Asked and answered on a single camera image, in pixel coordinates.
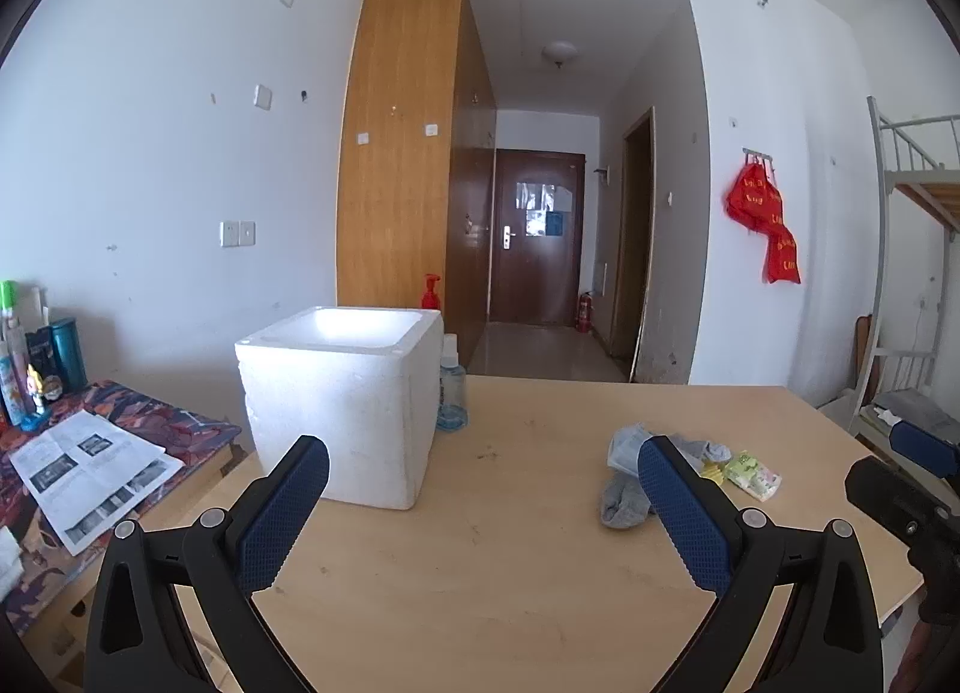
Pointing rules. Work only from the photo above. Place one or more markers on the small toy figurine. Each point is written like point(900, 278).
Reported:
point(39, 393)

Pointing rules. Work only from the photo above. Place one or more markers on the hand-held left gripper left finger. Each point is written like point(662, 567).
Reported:
point(289, 505)

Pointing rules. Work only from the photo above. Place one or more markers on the white foam box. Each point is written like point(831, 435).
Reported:
point(337, 393)

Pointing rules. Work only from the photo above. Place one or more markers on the teal tumbler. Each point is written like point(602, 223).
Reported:
point(69, 355)

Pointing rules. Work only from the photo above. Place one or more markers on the wooden chair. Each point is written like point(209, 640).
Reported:
point(865, 348)

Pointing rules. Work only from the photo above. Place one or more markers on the round ceiling lamp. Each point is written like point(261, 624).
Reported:
point(560, 52)

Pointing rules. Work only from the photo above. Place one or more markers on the white paper notice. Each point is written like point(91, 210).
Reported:
point(544, 194)

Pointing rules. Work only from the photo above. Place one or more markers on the white double wall socket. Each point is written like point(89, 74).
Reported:
point(237, 234)

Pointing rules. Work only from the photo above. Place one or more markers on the green-capped spray bottle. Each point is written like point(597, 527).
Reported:
point(11, 363)

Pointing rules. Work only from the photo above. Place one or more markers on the colourful printed tablecloth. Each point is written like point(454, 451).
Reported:
point(150, 415)

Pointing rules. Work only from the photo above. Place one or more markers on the white bottle with red pump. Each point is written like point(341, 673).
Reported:
point(430, 295)

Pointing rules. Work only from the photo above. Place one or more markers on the white metal bunk bed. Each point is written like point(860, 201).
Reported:
point(926, 196)

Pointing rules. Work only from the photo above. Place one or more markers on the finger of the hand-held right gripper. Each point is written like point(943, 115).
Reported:
point(900, 502)
point(930, 449)

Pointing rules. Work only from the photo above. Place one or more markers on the white wall switch panel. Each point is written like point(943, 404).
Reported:
point(262, 97)

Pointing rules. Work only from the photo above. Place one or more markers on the white carton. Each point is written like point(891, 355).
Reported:
point(34, 307)

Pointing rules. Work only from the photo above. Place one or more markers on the metal wall hook rack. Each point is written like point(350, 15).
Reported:
point(757, 154)

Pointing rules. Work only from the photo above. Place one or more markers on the red fire extinguisher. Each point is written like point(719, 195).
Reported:
point(584, 314)

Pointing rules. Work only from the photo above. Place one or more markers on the wooden wardrobe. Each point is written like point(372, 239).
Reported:
point(397, 175)

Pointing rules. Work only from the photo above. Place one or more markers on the blue paper notice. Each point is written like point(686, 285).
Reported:
point(555, 224)

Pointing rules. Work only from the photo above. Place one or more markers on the clear blue liquid bottle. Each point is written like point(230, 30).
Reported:
point(451, 400)

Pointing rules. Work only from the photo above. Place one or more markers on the wooden door frame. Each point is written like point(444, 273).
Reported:
point(647, 250)

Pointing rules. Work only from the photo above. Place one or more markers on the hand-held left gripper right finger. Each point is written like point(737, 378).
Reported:
point(679, 513)

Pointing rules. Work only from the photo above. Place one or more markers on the crumpled white paper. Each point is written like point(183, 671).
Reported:
point(7, 562)

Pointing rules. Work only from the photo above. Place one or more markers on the printed paper leaflet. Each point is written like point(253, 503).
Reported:
point(90, 475)

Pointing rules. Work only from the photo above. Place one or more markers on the dark brown door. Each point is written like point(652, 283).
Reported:
point(536, 273)

